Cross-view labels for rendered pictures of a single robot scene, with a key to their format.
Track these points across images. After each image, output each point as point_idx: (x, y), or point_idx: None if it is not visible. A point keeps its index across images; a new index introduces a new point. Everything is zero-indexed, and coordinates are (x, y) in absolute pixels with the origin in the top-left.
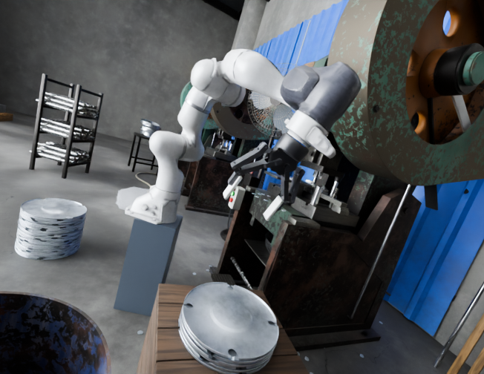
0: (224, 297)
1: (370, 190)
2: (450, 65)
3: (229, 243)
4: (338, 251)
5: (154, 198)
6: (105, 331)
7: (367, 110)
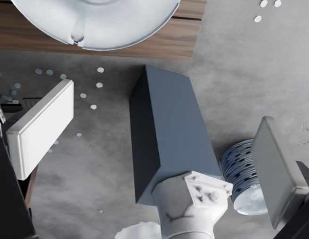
0: (97, 11)
1: None
2: None
3: (28, 179)
4: None
5: (206, 215)
6: (198, 47)
7: None
